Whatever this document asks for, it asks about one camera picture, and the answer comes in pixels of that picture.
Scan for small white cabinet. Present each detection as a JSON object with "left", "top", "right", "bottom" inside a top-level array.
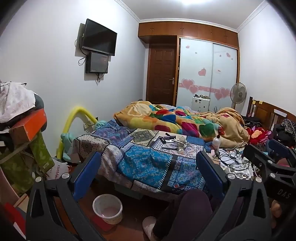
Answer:
[{"left": 191, "top": 95, "right": 211, "bottom": 113}]

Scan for black wall television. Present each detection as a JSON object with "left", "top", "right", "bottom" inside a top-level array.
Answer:
[{"left": 82, "top": 19, "right": 117, "bottom": 57}]

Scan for green leaf pattern bag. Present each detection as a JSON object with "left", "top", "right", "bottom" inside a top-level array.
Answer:
[{"left": 0, "top": 132, "right": 55, "bottom": 193}]

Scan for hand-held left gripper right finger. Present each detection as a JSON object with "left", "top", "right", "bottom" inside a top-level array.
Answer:
[{"left": 196, "top": 151, "right": 273, "bottom": 241}]

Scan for dark grey cloth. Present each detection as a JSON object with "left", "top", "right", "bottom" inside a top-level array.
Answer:
[{"left": 34, "top": 95, "right": 46, "bottom": 110}]

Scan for white plastic bucket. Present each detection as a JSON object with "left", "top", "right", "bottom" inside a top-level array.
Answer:
[{"left": 92, "top": 194, "right": 123, "bottom": 225}]

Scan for white bottle black pump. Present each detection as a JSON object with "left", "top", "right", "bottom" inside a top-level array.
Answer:
[{"left": 211, "top": 131, "right": 224, "bottom": 154}]

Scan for person's right hand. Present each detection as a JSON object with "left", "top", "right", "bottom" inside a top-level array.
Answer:
[{"left": 270, "top": 200, "right": 283, "bottom": 219}]

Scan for person's leg in purple pants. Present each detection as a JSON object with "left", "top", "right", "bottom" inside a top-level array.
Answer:
[{"left": 153, "top": 189, "right": 213, "bottom": 241}]

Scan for white cloth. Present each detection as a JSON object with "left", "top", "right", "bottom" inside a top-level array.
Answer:
[{"left": 0, "top": 81, "right": 37, "bottom": 124}]

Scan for wooden overhead cabinet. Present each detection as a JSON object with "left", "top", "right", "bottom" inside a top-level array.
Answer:
[{"left": 138, "top": 21, "right": 239, "bottom": 49}]

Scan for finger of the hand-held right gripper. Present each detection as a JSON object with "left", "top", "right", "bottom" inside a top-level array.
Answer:
[
  {"left": 244, "top": 143, "right": 296, "bottom": 180},
  {"left": 268, "top": 138, "right": 296, "bottom": 164}
]

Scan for yellow foam tube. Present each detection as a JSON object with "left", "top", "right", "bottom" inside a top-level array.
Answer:
[{"left": 57, "top": 105, "right": 99, "bottom": 161}]

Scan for brown wooden door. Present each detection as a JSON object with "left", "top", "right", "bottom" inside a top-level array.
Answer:
[{"left": 146, "top": 44, "right": 177, "bottom": 106}]

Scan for grey under-bed box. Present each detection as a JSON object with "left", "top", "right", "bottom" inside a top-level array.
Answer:
[{"left": 114, "top": 181, "right": 145, "bottom": 200}]

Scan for pale slipper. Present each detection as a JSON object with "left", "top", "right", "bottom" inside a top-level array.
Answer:
[{"left": 142, "top": 216, "right": 160, "bottom": 241}]

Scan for small black wall monitor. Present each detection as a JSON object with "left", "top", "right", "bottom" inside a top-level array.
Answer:
[{"left": 85, "top": 52, "right": 109, "bottom": 74}]

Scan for standing electric fan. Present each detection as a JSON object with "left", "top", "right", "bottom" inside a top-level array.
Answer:
[{"left": 230, "top": 82, "right": 247, "bottom": 110}]

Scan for orange cardboard box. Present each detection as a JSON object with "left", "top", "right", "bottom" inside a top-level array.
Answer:
[{"left": 9, "top": 108, "right": 48, "bottom": 143}]

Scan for pile of cables and chargers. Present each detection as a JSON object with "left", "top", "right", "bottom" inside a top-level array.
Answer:
[{"left": 215, "top": 146, "right": 264, "bottom": 181}]

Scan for wooden headboard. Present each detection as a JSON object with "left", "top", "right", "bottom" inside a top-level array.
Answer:
[{"left": 246, "top": 96, "right": 296, "bottom": 130}]

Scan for red flat mat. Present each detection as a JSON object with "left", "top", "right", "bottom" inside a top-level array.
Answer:
[{"left": 89, "top": 215, "right": 116, "bottom": 232}]

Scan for red plush toy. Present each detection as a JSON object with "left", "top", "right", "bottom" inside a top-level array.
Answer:
[{"left": 246, "top": 126, "right": 272, "bottom": 144}]

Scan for colourful heart pattern blanket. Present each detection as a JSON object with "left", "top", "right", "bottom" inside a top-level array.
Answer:
[{"left": 113, "top": 101, "right": 250, "bottom": 149}]

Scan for dark patterned clothes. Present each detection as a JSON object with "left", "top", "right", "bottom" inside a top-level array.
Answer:
[{"left": 272, "top": 118, "right": 296, "bottom": 149}]

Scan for blue patchwork bed cover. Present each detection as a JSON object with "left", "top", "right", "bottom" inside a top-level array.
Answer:
[{"left": 73, "top": 119, "right": 208, "bottom": 193}]

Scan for white cable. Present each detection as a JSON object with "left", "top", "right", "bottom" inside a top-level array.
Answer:
[{"left": 175, "top": 136, "right": 193, "bottom": 151}]

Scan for white paper bag red print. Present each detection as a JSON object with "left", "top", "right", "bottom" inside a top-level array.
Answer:
[{"left": 46, "top": 160, "right": 70, "bottom": 181}]

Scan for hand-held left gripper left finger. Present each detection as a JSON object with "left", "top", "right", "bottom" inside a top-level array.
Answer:
[{"left": 25, "top": 151, "right": 107, "bottom": 241}]

